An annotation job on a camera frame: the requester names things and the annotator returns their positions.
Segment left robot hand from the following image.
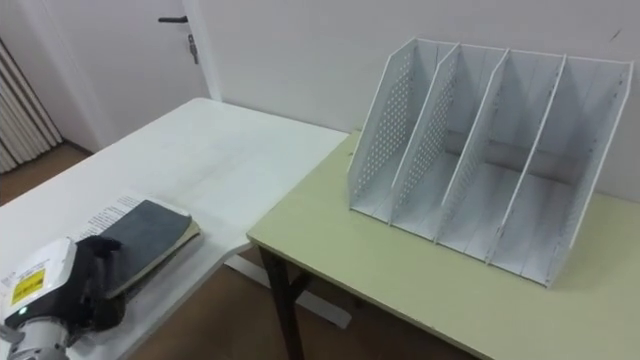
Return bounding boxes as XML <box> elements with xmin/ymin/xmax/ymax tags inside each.
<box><xmin>0</xmin><ymin>234</ymin><xmax>127</xmax><ymax>342</ymax></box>

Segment dark grey book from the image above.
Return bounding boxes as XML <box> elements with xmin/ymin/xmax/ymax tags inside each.
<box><xmin>98</xmin><ymin>198</ymin><xmax>203</xmax><ymax>300</ymax></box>

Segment white book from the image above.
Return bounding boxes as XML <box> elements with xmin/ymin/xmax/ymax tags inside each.
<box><xmin>73</xmin><ymin>192</ymin><xmax>204</xmax><ymax>251</ymax></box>

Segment white pleated curtain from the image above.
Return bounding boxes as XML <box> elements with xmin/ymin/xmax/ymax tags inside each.
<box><xmin>0</xmin><ymin>38</ymin><xmax>64</xmax><ymax>175</ymax></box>

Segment white standing desk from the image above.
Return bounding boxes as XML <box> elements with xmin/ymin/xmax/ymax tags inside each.
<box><xmin>0</xmin><ymin>97</ymin><xmax>354</xmax><ymax>360</ymax></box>

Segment pale green desk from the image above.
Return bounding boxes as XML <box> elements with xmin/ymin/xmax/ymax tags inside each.
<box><xmin>246</xmin><ymin>130</ymin><xmax>640</xmax><ymax>360</ymax></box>

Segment white perforated file organizer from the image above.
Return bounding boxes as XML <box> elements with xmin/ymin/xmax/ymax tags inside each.
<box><xmin>346</xmin><ymin>35</ymin><xmax>635</xmax><ymax>290</ymax></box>

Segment white door with black handle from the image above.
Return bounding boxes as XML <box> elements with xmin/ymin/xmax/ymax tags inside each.
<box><xmin>34</xmin><ymin>0</ymin><xmax>212</xmax><ymax>152</ymax></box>

